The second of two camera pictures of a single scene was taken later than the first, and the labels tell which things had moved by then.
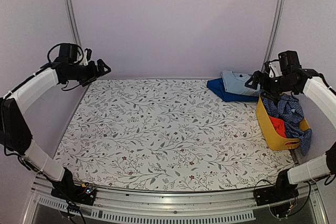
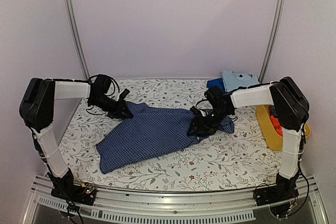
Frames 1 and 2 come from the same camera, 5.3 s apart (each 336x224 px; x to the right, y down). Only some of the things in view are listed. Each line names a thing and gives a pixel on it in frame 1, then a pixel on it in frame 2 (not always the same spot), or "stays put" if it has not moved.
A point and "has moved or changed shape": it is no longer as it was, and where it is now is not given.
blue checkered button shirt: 287,107 has moved or changed shape
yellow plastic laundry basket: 273,135 stays put
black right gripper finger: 252,83 → 202,131
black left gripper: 94,73 → 117,113
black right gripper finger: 258,76 → 196,123
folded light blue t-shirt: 235,83 stays put
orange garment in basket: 279,125 stays put
